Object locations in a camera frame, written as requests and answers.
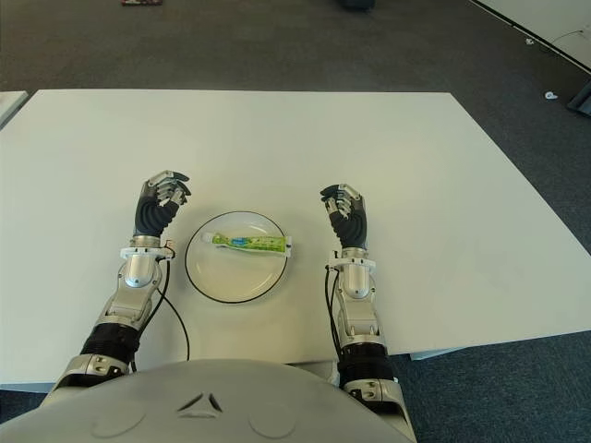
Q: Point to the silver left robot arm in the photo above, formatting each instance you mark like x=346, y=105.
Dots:
x=138, y=272

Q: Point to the white side table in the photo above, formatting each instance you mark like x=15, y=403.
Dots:
x=7, y=108

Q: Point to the white plate with black rim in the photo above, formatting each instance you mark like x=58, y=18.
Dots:
x=231, y=281

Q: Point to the green white toothpaste tube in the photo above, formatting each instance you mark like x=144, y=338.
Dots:
x=249, y=242

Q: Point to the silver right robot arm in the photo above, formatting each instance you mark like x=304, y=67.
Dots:
x=358, y=277

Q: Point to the dark flat board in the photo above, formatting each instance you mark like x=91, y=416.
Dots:
x=581, y=99

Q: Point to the red black floor object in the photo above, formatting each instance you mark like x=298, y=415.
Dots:
x=141, y=2

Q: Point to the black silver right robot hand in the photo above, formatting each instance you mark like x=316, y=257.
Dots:
x=353, y=226

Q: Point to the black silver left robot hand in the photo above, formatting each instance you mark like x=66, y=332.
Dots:
x=154, y=214

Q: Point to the grey robot torso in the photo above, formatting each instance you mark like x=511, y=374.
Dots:
x=208, y=415

